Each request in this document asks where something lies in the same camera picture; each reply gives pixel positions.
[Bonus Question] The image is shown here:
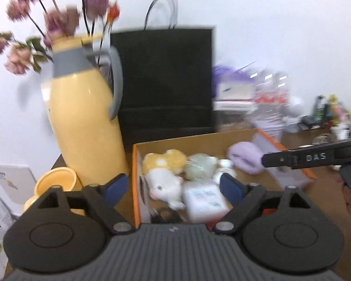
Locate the pack of water bottles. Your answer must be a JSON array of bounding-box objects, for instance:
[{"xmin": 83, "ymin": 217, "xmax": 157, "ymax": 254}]
[{"xmin": 249, "ymin": 69, "xmax": 290, "ymax": 132}]

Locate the yellow ceramic mug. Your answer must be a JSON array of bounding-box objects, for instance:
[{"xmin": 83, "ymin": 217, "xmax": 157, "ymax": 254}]
[{"xmin": 22, "ymin": 167, "xmax": 83, "ymax": 212}]

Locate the white round lamp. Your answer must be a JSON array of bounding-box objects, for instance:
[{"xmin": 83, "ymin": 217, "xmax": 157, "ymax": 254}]
[{"xmin": 282, "ymin": 96, "xmax": 304, "ymax": 123}]

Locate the black paper shopping bag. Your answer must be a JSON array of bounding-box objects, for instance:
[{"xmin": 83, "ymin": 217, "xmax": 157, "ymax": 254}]
[{"xmin": 110, "ymin": 0, "xmax": 214, "ymax": 150}]

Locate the yellow thermos jug grey handle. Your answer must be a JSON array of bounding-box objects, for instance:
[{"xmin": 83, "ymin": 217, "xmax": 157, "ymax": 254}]
[{"xmin": 49, "ymin": 36, "xmax": 129, "ymax": 186}]

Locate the pale green plush toy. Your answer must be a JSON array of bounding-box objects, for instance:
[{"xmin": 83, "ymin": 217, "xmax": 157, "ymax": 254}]
[{"xmin": 184, "ymin": 153, "xmax": 218, "ymax": 181}]

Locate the white tissue packet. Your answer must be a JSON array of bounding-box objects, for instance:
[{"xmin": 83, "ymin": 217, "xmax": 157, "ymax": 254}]
[{"xmin": 183, "ymin": 180, "xmax": 230, "ymax": 223}]

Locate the red cardboard box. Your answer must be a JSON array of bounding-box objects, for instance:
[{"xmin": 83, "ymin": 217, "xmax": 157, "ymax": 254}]
[{"xmin": 132, "ymin": 129, "xmax": 316, "ymax": 225}]

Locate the purple plush toy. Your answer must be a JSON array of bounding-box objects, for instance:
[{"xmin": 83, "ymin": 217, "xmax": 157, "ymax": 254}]
[{"xmin": 227, "ymin": 141, "xmax": 264, "ymax": 175}]

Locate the small bottles cluster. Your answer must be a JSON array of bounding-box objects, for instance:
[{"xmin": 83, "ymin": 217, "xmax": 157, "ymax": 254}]
[{"xmin": 312, "ymin": 94, "xmax": 351, "ymax": 126}]

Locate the yellow white plush toy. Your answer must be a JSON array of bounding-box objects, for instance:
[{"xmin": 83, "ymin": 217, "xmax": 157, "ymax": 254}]
[{"xmin": 142, "ymin": 149, "xmax": 188, "ymax": 211}]

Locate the purple white tissue box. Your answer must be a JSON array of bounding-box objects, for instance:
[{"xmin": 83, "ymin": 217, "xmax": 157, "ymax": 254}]
[{"xmin": 212, "ymin": 65, "xmax": 258, "ymax": 112}]

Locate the white paper on floor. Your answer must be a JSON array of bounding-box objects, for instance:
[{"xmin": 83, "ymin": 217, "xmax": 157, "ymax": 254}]
[{"xmin": 0, "ymin": 165, "xmax": 36, "ymax": 216}]

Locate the dried pink rose bouquet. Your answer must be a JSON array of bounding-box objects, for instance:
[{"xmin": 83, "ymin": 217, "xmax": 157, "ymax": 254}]
[{"xmin": 0, "ymin": 0, "xmax": 120, "ymax": 75}]

